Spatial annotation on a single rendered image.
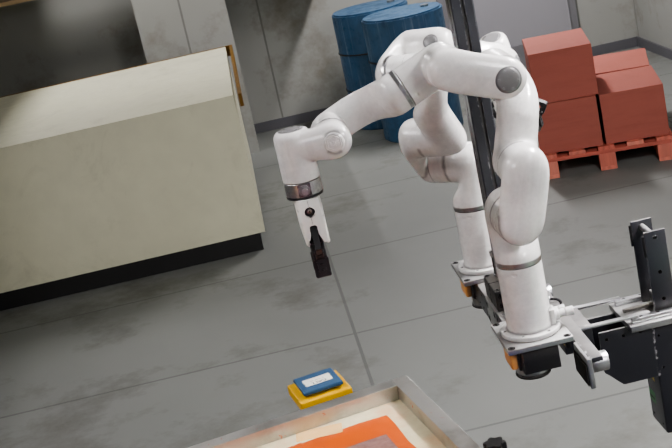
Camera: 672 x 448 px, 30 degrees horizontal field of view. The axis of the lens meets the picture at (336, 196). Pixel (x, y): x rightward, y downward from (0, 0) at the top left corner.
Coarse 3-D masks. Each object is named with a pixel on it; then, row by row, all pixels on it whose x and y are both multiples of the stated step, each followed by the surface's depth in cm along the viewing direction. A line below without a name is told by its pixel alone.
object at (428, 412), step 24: (384, 384) 288; (408, 384) 285; (312, 408) 283; (336, 408) 283; (360, 408) 284; (432, 408) 271; (240, 432) 279; (264, 432) 279; (288, 432) 280; (432, 432) 268; (456, 432) 258
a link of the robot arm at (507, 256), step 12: (492, 192) 257; (492, 204) 252; (492, 216) 251; (492, 228) 256; (492, 240) 257; (504, 240) 256; (504, 252) 255; (516, 252) 254; (528, 252) 255; (540, 252) 258; (504, 264) 256; (516, 264) 254; (528, 264) 255
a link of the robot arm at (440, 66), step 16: (432, 48) 242; (448, 48) 238; (400, 64) 246; (416, 64) 243; (432, 64) 237; (448, 64) 237; (464, 64) 237; (480, 64) 237; (496, 64) 238; (512, 64) 238; (400, 80) 243; (416, 80) 243; (432, 80) 238; (448, 80) 237; (464, 80) 237; (480, 80) 238; (496, 80) 238; (512, 80) 238; (416, 96) 244; (480, 96) 240; (496, 96) 240; (512, 96) 240
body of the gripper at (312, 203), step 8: (320, 192) 249; (296, 200) 248; (304, 200) 247; (312, 200) 246; (320, 200) 249; (296, 208) 249; (304, 208) 247; (312, 208) 248; (320, 208) 247; (304, 216) 247; (312, 216) 247; (320, 216) 247; (304, 224) 247; (312, 224) 247; (320, 224) 247; (304, 232) 248; (320, 232) 248; (328, 232) 250; (312, 240) 250; (328, 240) 249
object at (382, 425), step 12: (372, 420) 279; (384, 420) 278; (348, 432) 276; (360, 432) 275; (372, 432) 274; (384, 432) 273; (396, 432) 272; (312, 444) 274; (324, 444) 273; (336, 444) 272; (348, 444) 271; (360, 444) 270; (372, 444) 268; (384, 444) 267; (396, 444) 266; (408, 444) 265
